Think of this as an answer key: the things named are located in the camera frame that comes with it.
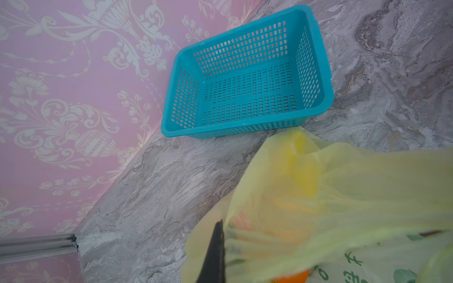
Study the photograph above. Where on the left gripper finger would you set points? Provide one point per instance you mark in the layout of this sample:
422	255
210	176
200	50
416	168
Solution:
213	269

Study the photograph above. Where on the yellow plastic bag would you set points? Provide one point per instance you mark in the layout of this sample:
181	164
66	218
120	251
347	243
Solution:
346	214

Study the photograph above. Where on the orange fruit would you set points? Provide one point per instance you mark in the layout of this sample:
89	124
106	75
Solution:
298	278

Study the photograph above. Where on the teal plastic basket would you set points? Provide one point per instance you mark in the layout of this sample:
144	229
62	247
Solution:
267	74

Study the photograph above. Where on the left corner aluminium post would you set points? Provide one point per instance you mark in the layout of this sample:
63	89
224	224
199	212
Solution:
20	249

